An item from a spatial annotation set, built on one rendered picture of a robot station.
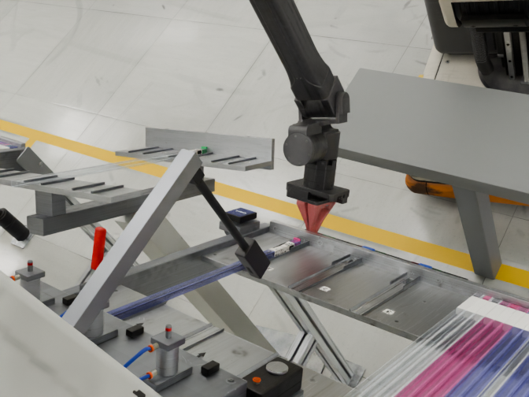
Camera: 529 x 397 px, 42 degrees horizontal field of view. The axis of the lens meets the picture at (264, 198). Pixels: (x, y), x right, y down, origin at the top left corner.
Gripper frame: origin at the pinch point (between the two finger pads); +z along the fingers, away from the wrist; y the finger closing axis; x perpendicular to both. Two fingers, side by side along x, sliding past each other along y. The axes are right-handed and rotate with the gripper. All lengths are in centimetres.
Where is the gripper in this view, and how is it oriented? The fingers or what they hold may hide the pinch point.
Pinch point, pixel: (312, 233)
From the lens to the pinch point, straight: 128.8
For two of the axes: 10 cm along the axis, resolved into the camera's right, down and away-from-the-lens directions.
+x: 6.1, -1.6, 7.8
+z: -0.9, 9.6, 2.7
